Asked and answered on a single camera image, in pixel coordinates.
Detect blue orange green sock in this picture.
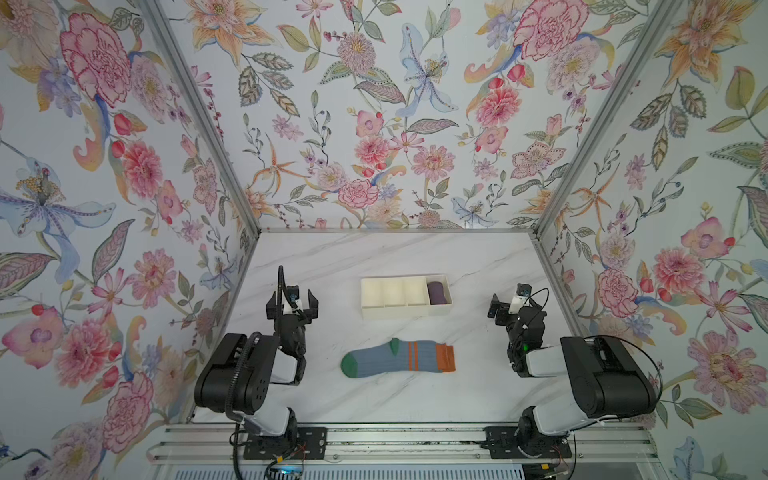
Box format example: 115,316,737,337
340,338,456,379

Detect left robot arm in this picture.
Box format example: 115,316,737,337
194,286,319,438

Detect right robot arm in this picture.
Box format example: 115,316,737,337
488,284,661,439

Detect rolled purple sock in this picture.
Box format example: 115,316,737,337
427,281,450,305

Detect cream divided organizer tray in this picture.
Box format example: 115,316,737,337
360,275,453,320

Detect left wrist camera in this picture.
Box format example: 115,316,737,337
283,285,300,307

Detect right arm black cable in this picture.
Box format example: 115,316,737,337
527,287,665,421

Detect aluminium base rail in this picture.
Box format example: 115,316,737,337
147,422,659,466

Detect right aluminium corner post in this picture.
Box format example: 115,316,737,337
531,1,676,240

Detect aluminium corner post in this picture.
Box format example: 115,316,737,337
531,1,676,240
138,0,261,239

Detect left aluminium corner post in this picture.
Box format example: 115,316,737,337
138,0,261,239

